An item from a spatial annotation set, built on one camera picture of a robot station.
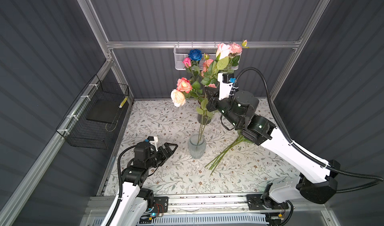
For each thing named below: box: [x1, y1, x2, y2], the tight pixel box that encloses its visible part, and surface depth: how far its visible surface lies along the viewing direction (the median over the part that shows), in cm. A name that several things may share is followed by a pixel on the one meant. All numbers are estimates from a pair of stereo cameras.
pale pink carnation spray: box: [228, 39, 249, 73], surface depth 77 cm
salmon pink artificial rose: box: [176, 77, 192, 94], surface depth 69 cm
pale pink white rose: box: [216, 43, 231, 59], surface depth 49 cm
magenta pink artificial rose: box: [182, 57, 192, 68], surface depth 82 cm
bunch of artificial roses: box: [204, 130, 254, 177], surface depth 90 cm
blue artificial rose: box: [189, 48, 203, 61], surface depth 80 cm
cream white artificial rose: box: [170, 89, 186, 107], surface depth 70 cm
